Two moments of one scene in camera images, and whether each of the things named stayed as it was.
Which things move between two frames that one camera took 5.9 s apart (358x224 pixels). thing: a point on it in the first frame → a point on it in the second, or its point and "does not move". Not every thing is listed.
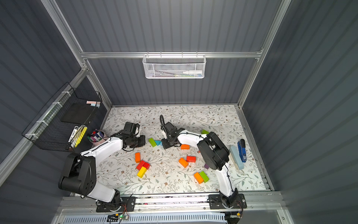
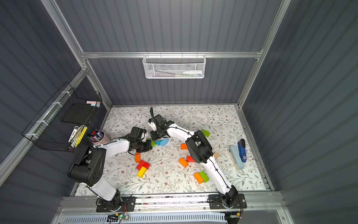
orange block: (137, 156) does not move
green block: (153, 143) does not move
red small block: (147, 165) does not move
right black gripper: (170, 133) → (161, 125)
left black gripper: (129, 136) → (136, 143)
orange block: (185, 147) does not move
